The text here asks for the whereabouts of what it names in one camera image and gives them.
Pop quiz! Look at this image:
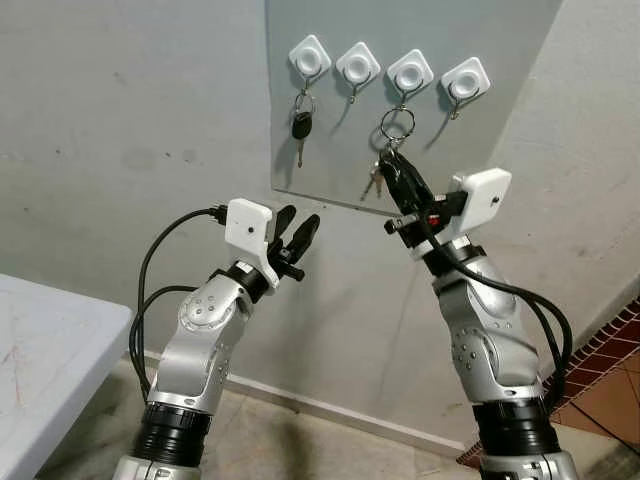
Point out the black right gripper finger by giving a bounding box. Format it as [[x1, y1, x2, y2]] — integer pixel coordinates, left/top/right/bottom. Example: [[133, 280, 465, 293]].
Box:
[[380, 151, 424, 217], [391, 149, 438, 207]]

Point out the metal key bunch with ring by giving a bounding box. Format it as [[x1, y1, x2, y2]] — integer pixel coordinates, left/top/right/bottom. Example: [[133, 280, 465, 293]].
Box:
[[361, 105, 418, 202]]

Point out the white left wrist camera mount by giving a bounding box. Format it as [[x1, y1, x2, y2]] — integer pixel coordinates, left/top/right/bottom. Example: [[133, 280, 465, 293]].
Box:
[[224, 198, 282, 287]]

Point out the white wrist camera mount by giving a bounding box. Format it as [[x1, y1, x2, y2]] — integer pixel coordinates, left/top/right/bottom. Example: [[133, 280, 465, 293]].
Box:
[[224, 198, 282, 287], [440, 167, 514, 249]]

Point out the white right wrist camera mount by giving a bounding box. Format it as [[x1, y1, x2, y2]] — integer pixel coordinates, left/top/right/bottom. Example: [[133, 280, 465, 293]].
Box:
[[440, 167, 514, 249]]

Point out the black car key with ring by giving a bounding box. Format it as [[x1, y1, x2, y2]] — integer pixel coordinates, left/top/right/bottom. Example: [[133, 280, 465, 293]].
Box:
[[290, 90, 318, 169]]

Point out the white square wall hook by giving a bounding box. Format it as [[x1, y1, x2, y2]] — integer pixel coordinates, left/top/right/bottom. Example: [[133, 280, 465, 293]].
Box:
[[385, 48, 436, 111], [334, 41, 383, 105], [440, 56, 493, 121], [288, 34, 334, 99]]

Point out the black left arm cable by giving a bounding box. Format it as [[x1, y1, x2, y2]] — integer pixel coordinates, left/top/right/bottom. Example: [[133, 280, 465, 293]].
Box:
[[133, 204, 229, 399], [127, 285, 199, 399]]

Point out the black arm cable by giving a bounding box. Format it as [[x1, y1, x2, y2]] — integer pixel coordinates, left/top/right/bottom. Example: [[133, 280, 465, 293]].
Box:
[[500, 290, 557, 413], [405, 215, 575, 413], [133, 204, 229, 399], [127, 285, 199, 399]]

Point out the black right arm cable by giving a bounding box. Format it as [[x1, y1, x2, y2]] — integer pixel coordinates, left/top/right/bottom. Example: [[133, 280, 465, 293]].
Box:
[[500, 290, 557, 413], [405, 215, 575, 413]]

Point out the grey wall board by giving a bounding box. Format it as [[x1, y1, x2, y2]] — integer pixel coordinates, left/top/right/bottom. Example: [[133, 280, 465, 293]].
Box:
[[264, 0, 564, 217]]

